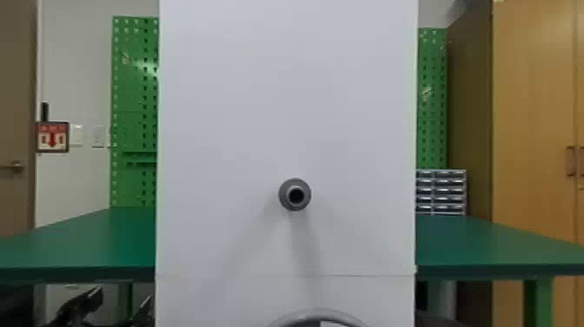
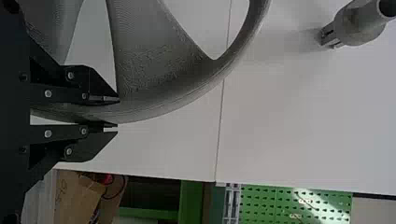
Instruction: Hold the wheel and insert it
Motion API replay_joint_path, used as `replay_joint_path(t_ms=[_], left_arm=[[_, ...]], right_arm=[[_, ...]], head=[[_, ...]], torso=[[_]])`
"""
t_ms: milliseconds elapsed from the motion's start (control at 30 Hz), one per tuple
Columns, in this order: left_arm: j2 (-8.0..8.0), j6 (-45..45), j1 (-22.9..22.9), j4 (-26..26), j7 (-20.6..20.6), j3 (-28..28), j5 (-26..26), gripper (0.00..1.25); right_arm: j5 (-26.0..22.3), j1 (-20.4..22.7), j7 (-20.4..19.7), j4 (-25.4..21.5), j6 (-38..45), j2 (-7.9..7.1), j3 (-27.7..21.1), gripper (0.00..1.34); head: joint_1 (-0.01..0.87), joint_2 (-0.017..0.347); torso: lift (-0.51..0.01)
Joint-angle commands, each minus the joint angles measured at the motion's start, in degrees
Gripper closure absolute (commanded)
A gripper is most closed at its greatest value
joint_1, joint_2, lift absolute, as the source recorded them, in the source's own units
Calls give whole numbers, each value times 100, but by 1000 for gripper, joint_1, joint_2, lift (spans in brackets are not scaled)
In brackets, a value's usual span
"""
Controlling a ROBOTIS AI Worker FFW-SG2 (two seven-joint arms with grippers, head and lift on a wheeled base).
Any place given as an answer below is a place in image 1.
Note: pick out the wooden cupboard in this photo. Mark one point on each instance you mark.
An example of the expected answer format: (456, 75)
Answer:
(534, 118)

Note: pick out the white wall switch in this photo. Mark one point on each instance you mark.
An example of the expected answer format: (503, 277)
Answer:
(76, 135)
(98, 136)

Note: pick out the grey wheel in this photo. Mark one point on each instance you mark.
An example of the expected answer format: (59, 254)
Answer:
(318, 315)

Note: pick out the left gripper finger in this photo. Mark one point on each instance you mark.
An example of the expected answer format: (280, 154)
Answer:
(147, 315)
(77, 308)

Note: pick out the white panel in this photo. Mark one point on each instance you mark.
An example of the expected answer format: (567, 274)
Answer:
(255, 91)

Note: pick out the white drawer cabinet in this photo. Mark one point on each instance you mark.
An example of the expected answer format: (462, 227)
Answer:
(440, 192)

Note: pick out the grey peg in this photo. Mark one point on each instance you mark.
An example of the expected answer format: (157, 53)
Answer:
(294, 194)

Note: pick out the brown door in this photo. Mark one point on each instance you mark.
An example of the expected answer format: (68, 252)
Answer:
(16, 91)

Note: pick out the red wall sign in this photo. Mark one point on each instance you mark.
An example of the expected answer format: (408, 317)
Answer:
(52, 137)

